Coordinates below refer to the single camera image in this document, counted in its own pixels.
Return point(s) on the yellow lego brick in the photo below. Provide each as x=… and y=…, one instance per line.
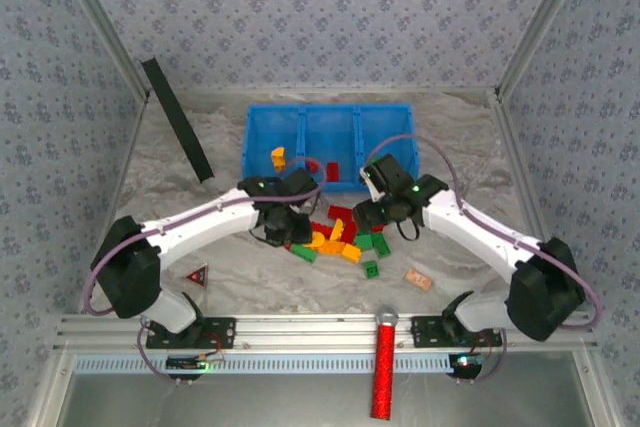
x=316, y=240
x=277, y=158
x=332, y=247
x=351, y=253
x=337, y=229

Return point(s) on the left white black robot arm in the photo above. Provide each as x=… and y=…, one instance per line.
x=210, y=222

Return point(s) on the small tan block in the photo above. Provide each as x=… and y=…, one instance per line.
x=417, y=279

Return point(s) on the red triangle sign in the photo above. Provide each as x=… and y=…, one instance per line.
x=197, y=278

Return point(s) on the blue three-compartment bin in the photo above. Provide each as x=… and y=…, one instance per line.
x=330, y=132

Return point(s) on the black flat bar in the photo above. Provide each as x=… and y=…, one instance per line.
x=175, y=117

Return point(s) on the red glitter microphone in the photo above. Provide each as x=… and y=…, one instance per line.
x=384, y=372

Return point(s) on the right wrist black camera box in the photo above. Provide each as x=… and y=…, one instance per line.
x=392, y=172

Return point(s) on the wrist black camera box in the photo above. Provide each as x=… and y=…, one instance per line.
x=300, y=181
x=392, y=172

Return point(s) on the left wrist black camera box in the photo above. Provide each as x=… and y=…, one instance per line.
x=300, y=181

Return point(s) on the aluminium mounting rail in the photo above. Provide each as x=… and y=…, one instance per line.
x=320, y=332

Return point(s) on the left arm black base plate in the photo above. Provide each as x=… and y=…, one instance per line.
x=225, y=332

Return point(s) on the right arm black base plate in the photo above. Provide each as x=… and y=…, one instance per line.
x=425, y=332

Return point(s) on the aluminium side rail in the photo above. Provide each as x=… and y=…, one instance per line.
x=122, y=172
x=520, y=172

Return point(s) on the aluminium cross rail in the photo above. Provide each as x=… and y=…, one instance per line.
x=225, y=91

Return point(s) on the aluminium corner post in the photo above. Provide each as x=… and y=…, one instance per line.
x=542, y=22
x=102, y=22

